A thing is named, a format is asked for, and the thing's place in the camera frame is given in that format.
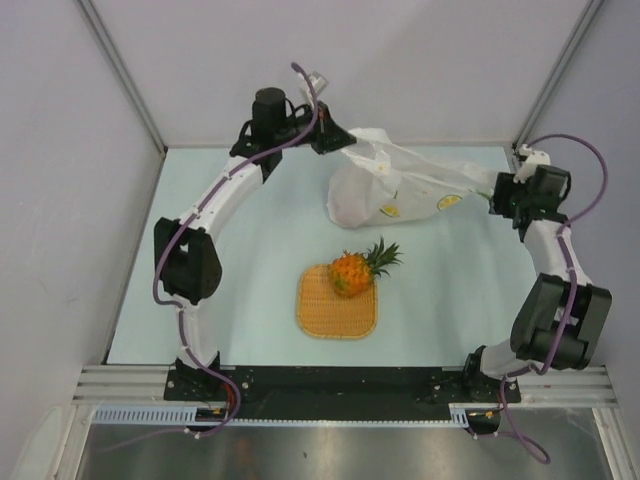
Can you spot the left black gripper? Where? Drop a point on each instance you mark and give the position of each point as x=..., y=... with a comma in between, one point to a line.
x=328, y=137

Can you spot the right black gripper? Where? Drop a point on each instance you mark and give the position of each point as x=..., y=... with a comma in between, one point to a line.
x=504, y=185

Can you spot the white plastic bag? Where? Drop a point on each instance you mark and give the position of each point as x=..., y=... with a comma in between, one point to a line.
x=383, y=183

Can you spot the fake pineapple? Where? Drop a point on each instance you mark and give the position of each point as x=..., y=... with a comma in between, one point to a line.
x=354, y=273

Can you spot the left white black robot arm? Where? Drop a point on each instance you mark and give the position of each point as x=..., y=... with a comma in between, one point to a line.
x=187, y=265

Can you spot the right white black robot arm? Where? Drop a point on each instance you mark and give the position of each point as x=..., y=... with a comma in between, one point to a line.
x=563, y=315

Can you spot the woven bamboo tray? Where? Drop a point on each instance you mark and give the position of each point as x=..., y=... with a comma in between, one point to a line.
x=322, y=313

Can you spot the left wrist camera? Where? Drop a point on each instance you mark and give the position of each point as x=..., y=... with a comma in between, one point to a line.
x=319, y=83

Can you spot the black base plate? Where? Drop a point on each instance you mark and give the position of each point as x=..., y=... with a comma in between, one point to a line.
x=379, y=394

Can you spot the aluminium frame rail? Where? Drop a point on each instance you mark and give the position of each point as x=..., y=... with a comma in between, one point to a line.
x=142, y=384

